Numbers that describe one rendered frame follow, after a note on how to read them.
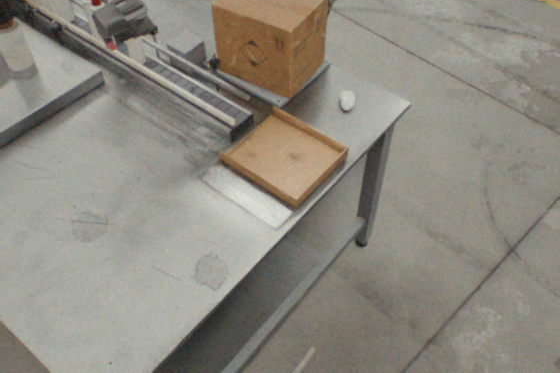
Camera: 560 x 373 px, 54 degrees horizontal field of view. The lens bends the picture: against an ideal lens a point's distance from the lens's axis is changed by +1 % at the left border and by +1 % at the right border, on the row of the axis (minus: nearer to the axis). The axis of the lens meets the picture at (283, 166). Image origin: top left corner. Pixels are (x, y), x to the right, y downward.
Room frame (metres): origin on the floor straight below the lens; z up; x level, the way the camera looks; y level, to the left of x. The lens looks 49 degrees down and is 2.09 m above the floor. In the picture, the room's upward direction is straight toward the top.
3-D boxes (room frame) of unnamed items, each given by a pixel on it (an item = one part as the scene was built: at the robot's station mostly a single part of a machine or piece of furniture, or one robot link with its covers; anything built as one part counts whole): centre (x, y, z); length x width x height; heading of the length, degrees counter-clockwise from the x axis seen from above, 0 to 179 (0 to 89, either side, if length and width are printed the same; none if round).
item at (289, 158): (1.15, 0.00, 0.85); 0.30 x 0.26 x 0.04; 51
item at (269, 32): (1.57, 0.04, 0.99); 0.30 x 0.24 x 0.27; 59
